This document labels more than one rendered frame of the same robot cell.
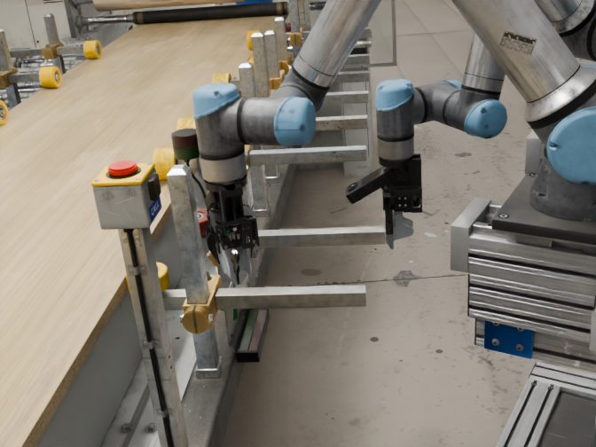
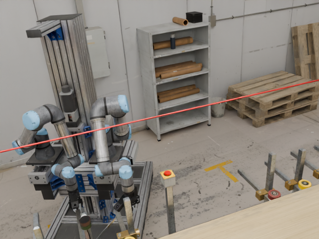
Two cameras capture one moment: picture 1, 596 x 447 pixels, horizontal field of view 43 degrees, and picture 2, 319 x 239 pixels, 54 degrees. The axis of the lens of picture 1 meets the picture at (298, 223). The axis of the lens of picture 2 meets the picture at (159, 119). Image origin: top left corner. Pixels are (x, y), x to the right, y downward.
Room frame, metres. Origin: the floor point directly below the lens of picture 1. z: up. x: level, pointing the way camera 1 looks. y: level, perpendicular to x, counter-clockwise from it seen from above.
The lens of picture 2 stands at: (1.63, 1.58, 2.34)
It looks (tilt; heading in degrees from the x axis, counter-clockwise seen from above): 27 degrees down; 245
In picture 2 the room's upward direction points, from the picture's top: 5 degrees counter-clockwise
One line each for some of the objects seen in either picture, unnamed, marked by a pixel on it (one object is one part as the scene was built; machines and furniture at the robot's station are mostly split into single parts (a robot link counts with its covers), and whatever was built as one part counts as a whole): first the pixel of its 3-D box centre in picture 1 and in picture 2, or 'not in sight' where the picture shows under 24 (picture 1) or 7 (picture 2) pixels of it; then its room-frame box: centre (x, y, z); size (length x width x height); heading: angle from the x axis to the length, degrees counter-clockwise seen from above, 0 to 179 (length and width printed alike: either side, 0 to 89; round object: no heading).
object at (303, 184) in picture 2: not in sight; (304, 188); (0.05, 0.46, 0.85); 0.08 x 0.08 x 0.11
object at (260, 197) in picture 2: not in sight; (265, 193); (0.26, 0.32, 0.82); 0.13 x 0.06 x 0.05; 173
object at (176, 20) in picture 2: not in sight; (180, 21); (-0.56, -2.19, 1.59); 0.30 x 0.08 x 0.08; 88
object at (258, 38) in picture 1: (265, 112); not in sight; (2.23, 0.07, 0.92); 0.03 x 0.03 x 0.48; 83
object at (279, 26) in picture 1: (285, 83); not in sight; (2.72, 0.00, 0.88); 0.03 x 0.03 x 0.48; 83
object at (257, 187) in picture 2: not in sight; (255, 186); (0.27, 0.23, 0.82); 0.43 x 0.03 x 0.04; 83
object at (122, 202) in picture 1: (128, 198); (167, 179); (0.98, 0.23, 1.18); 0.07 x 0.07 x 0.08; 83
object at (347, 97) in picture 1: (286, 99); not in sight; (2.26, 0.00, 0.95); 0.50 x 0.04 x 0.04; 83
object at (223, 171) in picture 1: (225, 165); (127, 186); (1.19, 0.11, 1.14); 0.08 x 0.08 x 0.05
